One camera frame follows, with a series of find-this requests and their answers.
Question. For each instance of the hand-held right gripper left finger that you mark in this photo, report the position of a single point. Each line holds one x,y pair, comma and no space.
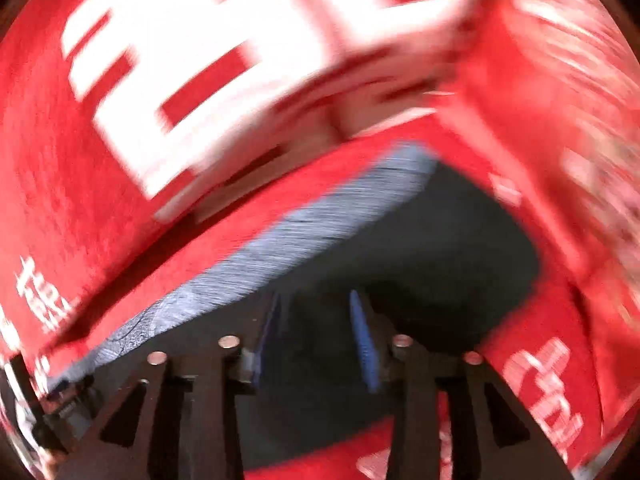
267,332

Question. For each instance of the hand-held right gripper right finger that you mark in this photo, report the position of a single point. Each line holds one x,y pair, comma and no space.
362,342

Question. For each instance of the black pants with patterned lining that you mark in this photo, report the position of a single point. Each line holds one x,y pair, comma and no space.
425,260

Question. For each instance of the red printed sofa seat cover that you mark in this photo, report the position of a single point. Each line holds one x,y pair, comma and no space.
225,240

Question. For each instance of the red cushion with large print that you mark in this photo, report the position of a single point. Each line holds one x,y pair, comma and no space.
200,60

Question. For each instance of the red sofa armrest cover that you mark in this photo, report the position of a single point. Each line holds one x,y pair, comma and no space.
550,85

